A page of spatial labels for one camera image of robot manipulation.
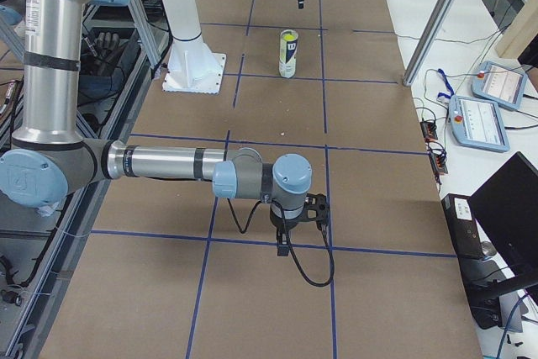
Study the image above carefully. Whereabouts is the tennis ball can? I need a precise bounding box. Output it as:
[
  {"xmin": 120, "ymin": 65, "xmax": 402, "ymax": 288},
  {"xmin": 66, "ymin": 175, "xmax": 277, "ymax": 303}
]
[{"xmin": 279, "ymin": 35, "xmax": 298, "ymax": 78}]

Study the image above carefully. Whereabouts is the orange black connector lower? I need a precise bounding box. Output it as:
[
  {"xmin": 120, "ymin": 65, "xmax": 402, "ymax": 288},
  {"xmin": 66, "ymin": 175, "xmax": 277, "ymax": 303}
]
[{"xmin": 428, "ymin": 149, "xmax": 448, "ymax": 176}]

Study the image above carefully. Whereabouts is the orange black connector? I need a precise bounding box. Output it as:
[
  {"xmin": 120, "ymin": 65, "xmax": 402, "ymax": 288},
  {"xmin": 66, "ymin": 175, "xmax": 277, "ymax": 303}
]
[
  {"xmin": 428, "ymin": 149, "xmax": 448, "ymax": 176},
  {"xmin": 419, "ymin": 120, "xmax": 438, "ymax": 141}
]

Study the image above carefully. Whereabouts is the orange black connector upper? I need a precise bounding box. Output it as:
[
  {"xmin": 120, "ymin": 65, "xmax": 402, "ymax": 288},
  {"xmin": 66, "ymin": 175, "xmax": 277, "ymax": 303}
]
[{"xmin": 419, "ymin": 120, "xmax": 438, "ymax": 141}]

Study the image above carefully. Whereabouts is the black computer box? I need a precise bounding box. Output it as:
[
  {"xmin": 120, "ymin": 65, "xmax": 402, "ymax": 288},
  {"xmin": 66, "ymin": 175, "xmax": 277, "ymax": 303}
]
[{"xmin": 441, "ymin": 193, "xmax": 524, "ymax": 333}]

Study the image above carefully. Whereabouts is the far teach pendant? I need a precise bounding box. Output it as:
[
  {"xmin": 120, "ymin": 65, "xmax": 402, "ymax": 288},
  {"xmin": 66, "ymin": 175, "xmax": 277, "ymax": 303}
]
[{"xmin": 471, "ymin": 61, "xmax": 528, "ymax": 111}]

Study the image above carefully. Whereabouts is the teach pendant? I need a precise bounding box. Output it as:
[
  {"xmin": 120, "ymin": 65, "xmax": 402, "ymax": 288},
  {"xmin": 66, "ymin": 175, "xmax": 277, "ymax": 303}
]
[
  {"xmin": 471, "ymin": 61, "xmax": 528, "ymax": 111},
  {"xmin": 448, "ymin": 95, "xmax": 510, "ymax": 153}
]

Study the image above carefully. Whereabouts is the near teach pendant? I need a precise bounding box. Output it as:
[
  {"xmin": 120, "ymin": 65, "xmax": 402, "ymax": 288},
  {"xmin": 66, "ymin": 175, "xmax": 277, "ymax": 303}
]
[{"xmin": 448, "ymin": 95, "xmax": 510, "ymax": 153}]

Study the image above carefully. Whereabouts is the black monitor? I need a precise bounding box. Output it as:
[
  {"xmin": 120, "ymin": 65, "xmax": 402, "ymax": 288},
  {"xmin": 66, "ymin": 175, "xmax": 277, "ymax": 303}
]
[{"xmin": 467, "ymin": 151, "xmax": 537, "ymax": 304}]

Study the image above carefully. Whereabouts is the wooden board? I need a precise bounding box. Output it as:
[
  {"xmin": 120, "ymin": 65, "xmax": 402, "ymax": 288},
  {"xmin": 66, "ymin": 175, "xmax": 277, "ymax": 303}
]
[{"xmin": 495, "ymin": 0, "xmax": 537, "ymax": 59}]

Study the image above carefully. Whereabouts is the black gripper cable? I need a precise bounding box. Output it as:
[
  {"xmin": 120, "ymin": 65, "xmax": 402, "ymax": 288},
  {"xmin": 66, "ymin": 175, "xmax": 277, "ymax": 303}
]
[{"xmin": 226, "ymin": 198, "xmax": 336, "ymax": 288}]

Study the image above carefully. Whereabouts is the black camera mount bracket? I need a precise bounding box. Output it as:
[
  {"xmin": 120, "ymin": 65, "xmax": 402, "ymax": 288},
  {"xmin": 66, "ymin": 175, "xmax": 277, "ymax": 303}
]
[{"xmin": 304, "ymin": 193, "xmax": 330, "ymax": 233}]

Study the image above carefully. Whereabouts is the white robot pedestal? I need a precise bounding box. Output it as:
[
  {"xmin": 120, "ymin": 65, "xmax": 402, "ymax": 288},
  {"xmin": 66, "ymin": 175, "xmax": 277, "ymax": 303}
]
[{"xmin": 162, "ymin": 0, "xmax": 226, "ymax": 94}]

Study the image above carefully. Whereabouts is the aluminium frame post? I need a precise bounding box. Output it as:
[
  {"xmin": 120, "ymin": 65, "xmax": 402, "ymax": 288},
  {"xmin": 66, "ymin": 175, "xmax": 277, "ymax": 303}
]
[{"xmin": 403, "ymin": 0, "xmax": 455, "ymax": 87}]

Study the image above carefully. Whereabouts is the blue lanyard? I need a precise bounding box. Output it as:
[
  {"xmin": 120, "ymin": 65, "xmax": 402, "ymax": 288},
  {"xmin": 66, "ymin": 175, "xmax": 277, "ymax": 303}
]
[{"xmin": 435, "ymin": 67, "xmax": 454, "ymax": 103}]

